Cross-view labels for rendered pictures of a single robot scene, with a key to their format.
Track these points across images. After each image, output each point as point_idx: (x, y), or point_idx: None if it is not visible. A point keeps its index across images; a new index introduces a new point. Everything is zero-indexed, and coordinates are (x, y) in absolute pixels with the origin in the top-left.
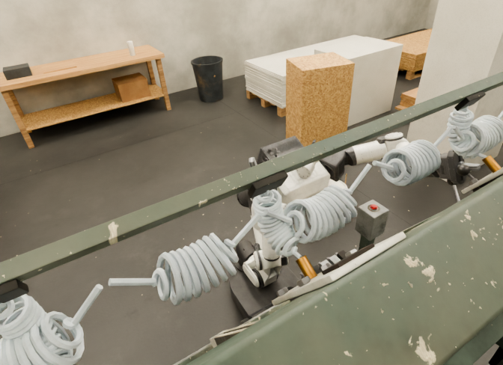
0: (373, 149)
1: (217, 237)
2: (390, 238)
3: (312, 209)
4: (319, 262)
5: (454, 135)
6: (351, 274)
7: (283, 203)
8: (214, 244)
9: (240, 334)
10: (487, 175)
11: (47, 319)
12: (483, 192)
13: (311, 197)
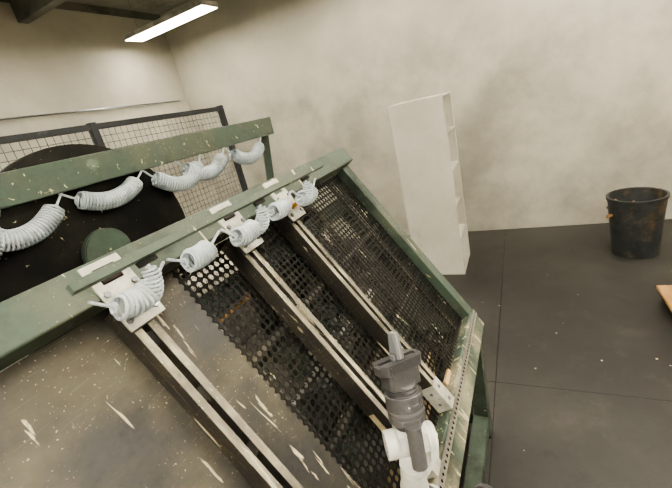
0: None
1: (272, 204)
2: (212, 208)
3: (245, 221)
4: None
5: (159, 281)
6: (222, 201)
7: (388, 439)
8: (271, 203)
9: (251, 204)
10: (136, 327)
11: (302, 191)
12: (177, 222)
13: (249, 225)
